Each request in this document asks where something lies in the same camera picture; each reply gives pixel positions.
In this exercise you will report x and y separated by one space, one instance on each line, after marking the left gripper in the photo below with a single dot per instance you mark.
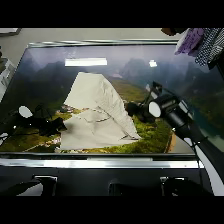
54 126

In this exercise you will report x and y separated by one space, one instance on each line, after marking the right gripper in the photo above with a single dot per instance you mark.
138 111

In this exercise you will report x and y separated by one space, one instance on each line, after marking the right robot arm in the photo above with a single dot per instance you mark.
178 116

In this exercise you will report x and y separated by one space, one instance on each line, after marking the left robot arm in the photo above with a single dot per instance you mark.
25 117

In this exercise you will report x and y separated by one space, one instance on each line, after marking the purple garment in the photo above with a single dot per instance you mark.
191 41

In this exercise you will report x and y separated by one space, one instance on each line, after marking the black white dotted garment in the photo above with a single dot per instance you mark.
210 46

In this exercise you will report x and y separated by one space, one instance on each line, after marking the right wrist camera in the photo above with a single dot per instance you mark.
156 87

